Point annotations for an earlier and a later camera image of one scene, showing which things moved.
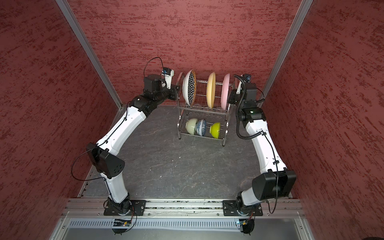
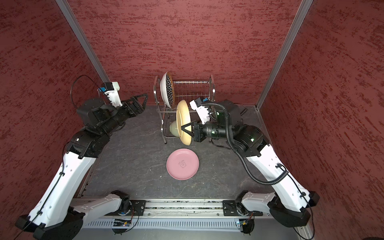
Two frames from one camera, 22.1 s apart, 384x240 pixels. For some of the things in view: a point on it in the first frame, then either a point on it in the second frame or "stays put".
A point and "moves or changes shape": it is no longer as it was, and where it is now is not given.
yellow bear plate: [211, 89] -> [183, 117]
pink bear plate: [225, 92] -> [182, 164]
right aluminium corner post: [303, 9] stays put
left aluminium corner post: [104, 76] stays put
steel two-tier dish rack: [203, 107] moves or changes shape
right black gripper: [233, 94] -> [198, 132]
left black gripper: [174, 91] -> [128, 104]
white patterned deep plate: [189, 88] moves or changes shape
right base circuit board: [246, 225] stays put
